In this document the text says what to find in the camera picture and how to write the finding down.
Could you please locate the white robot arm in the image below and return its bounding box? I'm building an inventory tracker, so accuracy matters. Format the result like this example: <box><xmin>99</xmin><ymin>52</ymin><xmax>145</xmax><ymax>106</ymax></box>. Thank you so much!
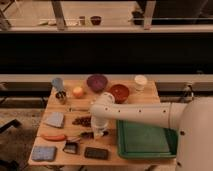
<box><xmin>90</xmin><ymin>93</ymin><xmax>213</xmax><ymax>171</ymax></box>

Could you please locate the green plastic tray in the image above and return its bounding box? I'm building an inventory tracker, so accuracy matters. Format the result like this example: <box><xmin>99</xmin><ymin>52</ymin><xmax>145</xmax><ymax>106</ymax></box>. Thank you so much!
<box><xmin>116</xmin><ymin>121</ymin><xmax>178</xmax><ymax>159</ymax></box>

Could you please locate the bunch of dark grapes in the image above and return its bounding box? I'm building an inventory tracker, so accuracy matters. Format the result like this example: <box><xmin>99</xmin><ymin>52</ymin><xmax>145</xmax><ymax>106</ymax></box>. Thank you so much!
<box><xmin>72</xmin><ymin>116</ymin><xmax>91</xmax><ymax>127</ymax></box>

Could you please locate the black rectangular block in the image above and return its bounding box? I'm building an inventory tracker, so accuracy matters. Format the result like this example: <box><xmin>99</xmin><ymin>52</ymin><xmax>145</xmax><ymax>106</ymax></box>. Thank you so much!
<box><xmin>84</xmin><ymin>147</ymin><xmax>109</xmax><ymax>160</ymax></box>

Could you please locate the orange carrot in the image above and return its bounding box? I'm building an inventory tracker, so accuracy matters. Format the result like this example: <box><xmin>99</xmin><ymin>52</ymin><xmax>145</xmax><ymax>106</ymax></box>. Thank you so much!
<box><xmin>41</xmin><ymin>134</ymin><xmax>67</xmax><ymax>142</ymax></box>

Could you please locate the blue-grey cloth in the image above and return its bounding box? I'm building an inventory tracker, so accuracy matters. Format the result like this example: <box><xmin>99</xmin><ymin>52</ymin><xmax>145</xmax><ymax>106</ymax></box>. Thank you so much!
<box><xmin>44</xmin><ymin>112</ymin><xmax>64</xmax><ymax>128</ymax></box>

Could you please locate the red-brown bowl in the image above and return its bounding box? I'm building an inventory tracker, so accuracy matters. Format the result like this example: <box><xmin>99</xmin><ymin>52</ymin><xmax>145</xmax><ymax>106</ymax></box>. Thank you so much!
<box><xmin>109</xmin><ymin>84</ymin><xmax>129</xmax><ymax>104</ymax></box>

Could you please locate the apple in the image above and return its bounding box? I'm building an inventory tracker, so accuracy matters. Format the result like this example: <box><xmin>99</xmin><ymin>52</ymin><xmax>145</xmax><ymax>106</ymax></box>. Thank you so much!
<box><xmin>72</xmin><ymin>86</ymin><xmax>84</xmax><ymax>98</ymax></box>

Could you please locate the purple bowl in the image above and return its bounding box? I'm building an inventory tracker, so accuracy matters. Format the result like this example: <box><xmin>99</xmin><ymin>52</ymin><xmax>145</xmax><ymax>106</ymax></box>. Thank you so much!
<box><xmin>87</xmin><ymin>74</ymin><xmax>108</xmax><ymax>93</ymax></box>

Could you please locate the metal cup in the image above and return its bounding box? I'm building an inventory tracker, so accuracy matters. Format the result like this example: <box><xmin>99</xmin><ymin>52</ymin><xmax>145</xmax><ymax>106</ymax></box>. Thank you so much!
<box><xmin>55</xmin><ymin>91</ymin><xmax>67</xmax><ymax>104</ymax></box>

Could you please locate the blue sponge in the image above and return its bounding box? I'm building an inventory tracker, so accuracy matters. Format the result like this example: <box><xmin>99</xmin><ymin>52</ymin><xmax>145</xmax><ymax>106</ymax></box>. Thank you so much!
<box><xmin>31</xmin><ymin>146</ymin><xmax>57</xmax><ymax>162</ymax></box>

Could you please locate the blue cup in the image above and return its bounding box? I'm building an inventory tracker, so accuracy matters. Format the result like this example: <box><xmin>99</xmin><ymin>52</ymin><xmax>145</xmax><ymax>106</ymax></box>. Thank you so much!
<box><xmin>52</xmin><ymin>78</ymin><xmax>64</xmax><ymax>92</ymax></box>

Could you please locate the white cup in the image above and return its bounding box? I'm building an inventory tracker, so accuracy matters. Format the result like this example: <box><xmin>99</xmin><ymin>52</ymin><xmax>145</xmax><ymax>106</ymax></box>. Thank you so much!
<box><xmin>134</xmin><ymin>75</ymin><xmax>148</xmax><ymax>91</ymax></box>

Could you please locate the dark bowl on far shelf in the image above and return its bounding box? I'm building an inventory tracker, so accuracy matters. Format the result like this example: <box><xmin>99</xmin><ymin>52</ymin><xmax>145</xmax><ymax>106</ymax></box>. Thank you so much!
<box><xmin>90</xmin><ymin>16</ymin><xmax>102</xmax><ymax>26</ymax></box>

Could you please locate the small cup on far shelf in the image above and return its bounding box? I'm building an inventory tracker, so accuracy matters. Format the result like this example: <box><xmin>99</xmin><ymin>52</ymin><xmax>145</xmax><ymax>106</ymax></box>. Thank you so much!
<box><xmin>79</xmin><ymin>16</ymin><xmax>86</xmax><ymax>26</ymax></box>

